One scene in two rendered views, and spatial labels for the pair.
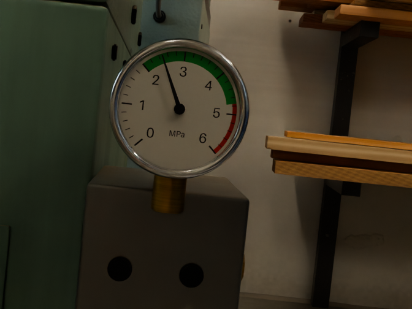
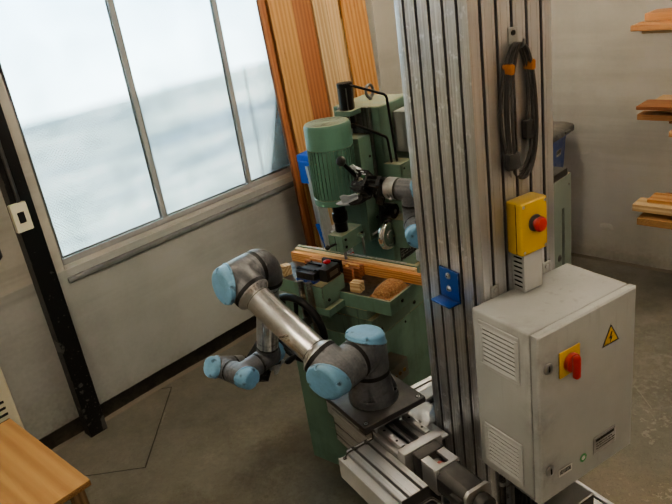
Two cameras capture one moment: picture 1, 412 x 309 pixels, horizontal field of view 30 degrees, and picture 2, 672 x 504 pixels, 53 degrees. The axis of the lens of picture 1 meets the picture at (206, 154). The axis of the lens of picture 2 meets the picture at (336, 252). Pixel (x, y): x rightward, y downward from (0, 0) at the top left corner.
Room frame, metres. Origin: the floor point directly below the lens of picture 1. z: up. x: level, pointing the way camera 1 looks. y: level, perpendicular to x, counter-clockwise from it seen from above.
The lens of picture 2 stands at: (-1.22, -1.44, 2.02)
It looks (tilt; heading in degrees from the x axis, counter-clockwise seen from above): 23 degrees down; 45
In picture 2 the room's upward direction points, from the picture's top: 9 degrees counter-clockwise
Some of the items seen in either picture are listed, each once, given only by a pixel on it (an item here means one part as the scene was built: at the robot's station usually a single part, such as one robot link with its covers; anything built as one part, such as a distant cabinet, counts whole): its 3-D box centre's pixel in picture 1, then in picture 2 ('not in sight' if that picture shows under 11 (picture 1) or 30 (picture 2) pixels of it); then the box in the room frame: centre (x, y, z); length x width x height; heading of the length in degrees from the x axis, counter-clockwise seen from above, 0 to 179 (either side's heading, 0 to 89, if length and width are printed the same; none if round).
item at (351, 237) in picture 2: not in sight; (347, 239); (0.57, 0.29, 1.03); 0.14 x 0.07 x 0.09; 4
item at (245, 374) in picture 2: not in sight; (244, 372); (-0.10, 0.20, 0.82); 0.11 x 0.11 x 0.08; 1
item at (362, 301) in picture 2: not in sight; (335, 288); (0.45, 0.27, 0.87); 0.61 x 0.30 x 0.06; 94
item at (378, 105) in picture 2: not in sight; (380, 185); (0.84, 0.31, 1.16); 0.22 x 0.22 x 0.72; 4
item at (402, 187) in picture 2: not in sight; (412, 191); (0.47, -0.14, 1.31); 0.11 x 0.08 x 0.09; 94
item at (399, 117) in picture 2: not in sight; (407, 128); (0.88, 0.17, 1.40); 0.10 x 0.06 x 0.16; 4
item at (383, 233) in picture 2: not in sight; (388, 234); (0.69, 0.17, 1.02); 0.12 x 0.03 x 0.12; 4
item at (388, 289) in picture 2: not in sight; (389, 285); (0.48, 0.02, 0.92); 0.14 x 0.09 x 0.04; 4
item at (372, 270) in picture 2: not in sight; (355, 267); (0.56, 0.25, 0.92); 0.67 x 0.02 x 0.04; 94
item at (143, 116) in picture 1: (176, 128); not in sight; (0.36, 0.02, 0.65); 0.06 x 0.04 x 0.08; 94
